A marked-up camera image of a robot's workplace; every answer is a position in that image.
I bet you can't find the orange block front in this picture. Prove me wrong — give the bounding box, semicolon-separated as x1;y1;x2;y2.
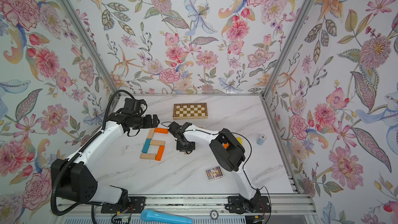
155;145;165;161

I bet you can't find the teal wooden block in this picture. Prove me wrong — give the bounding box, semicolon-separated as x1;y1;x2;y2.
142;139;151;153

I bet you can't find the yellow block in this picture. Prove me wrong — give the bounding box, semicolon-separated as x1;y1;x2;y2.
236;138;243;145

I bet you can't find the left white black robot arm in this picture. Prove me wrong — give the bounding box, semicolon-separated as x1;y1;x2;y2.
50;96;160;216

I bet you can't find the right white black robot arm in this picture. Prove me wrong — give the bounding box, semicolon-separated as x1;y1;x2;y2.
168;122;268;214

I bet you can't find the wooden chessboard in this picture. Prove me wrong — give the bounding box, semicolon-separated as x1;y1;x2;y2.
173;103;208;120

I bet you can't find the playing card box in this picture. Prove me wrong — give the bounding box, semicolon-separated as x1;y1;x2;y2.
205;166;224;181

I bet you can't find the small round gauge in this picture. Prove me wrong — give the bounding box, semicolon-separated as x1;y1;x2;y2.
210;210;219;220

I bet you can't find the blue microphone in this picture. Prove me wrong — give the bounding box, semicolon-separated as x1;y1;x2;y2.
141;209;193;224

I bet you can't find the small blue white cup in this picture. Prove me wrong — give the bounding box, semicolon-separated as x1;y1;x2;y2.
256;134;266;146

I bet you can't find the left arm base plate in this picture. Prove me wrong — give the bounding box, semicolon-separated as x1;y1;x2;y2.
101;196;146;214

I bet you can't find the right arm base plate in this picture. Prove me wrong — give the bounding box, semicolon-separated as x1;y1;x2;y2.
224;196;271;215

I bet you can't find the aluminium front rail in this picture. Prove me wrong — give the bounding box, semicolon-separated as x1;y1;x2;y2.
49;194;315;217

